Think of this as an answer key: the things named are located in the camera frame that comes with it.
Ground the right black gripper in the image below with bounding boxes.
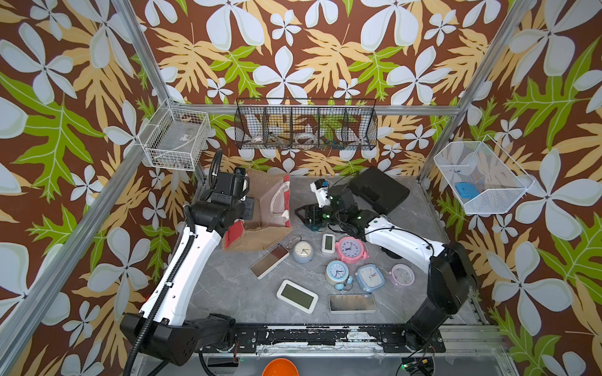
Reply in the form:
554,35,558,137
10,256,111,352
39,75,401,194
294,202,347,228

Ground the red burlap canvas bag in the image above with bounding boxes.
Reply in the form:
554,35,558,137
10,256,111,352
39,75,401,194
222,169,292,252

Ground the light blue round alarm clock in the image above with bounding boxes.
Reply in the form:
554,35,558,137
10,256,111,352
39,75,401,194
325,260,354,291

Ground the white digital clock green screen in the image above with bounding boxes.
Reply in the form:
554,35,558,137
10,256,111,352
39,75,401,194
276,280,318,314

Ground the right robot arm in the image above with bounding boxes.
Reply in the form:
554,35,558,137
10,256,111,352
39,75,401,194
295,179,477,350

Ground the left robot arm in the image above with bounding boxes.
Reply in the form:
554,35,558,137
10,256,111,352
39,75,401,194
121,168,249,375

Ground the dark green alarm clock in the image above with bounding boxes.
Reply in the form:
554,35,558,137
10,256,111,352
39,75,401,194
304,222,327,233

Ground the small white digital clock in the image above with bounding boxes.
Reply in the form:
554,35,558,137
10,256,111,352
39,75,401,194
321,233,336,255

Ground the pink twin-bell alarm clock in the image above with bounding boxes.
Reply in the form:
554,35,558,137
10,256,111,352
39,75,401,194
335,237,369,264

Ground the blue square alarm clock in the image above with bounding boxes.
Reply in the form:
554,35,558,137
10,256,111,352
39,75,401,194
355,264,385,293

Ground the light pink round clock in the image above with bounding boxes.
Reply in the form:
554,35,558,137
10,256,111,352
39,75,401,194
389,263,415,288

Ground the black plastic tool case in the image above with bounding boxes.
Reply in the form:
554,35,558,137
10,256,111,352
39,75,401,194
348,167,410,215

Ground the blue object in basket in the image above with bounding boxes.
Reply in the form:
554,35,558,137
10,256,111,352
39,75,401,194
455,182,481,201

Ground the orange bowl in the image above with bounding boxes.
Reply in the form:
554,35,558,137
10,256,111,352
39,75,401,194
262,358,299,376

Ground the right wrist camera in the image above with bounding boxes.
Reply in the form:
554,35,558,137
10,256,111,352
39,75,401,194
310,179,330,208

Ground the white wire basket left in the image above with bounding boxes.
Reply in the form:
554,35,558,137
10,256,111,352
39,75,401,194
139,100,211,172

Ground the white wire basket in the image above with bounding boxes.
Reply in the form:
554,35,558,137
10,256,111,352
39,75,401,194
139,100,211,172
434,136,535,216

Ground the black wire basket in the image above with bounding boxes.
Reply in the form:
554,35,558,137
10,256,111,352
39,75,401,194
232,98,378,150

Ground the black mounting rail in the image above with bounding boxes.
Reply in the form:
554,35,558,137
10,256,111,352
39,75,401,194
208,324,416,355

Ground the white wire basket right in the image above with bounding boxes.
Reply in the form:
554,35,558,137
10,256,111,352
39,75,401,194
434,136,535,216

